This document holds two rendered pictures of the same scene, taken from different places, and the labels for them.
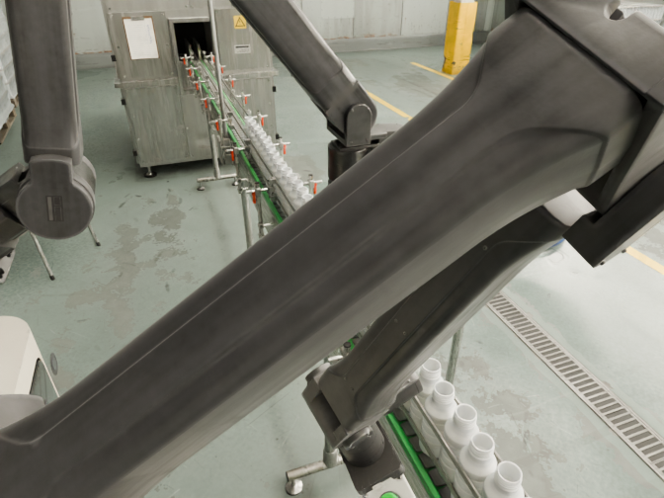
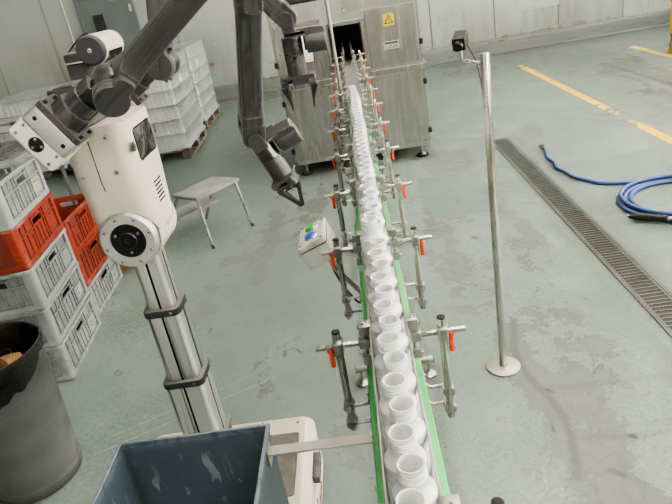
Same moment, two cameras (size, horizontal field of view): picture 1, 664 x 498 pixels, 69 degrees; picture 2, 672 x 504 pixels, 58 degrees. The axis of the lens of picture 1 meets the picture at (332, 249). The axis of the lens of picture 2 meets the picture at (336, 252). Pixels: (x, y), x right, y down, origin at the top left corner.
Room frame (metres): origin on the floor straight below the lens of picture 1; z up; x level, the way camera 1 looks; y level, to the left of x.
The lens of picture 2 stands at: (-0.98, -0.78, 1.73)
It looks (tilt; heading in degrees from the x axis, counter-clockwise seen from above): 24 degrees down; 24
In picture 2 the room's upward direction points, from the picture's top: 10 degrees counter-clockwise
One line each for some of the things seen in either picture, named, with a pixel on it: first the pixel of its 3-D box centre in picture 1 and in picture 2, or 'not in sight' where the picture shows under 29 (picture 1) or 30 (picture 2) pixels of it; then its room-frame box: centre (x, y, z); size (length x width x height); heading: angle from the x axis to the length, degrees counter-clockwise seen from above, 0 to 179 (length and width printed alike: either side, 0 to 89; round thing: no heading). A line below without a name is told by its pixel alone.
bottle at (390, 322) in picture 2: not in sight; (394, 357); (-0.11, -0.46, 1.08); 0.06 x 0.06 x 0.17
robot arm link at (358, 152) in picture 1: (351, 160); (294, 45); (0.66, -0.03, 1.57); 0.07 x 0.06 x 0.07; 110
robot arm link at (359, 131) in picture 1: (373, 134); (304, 31); (0.68, -0.06, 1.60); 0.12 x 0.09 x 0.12; 110
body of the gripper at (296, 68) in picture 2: not in sight; (296, 67); (0.66, -0.02, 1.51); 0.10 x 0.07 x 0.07; 110
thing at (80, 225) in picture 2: not in sight; (56, 226); (1.76, 2.40, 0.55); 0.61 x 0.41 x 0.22; 23
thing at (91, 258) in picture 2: not in sight; (67, 256); (1.75, 2.39, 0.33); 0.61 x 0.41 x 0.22; 23
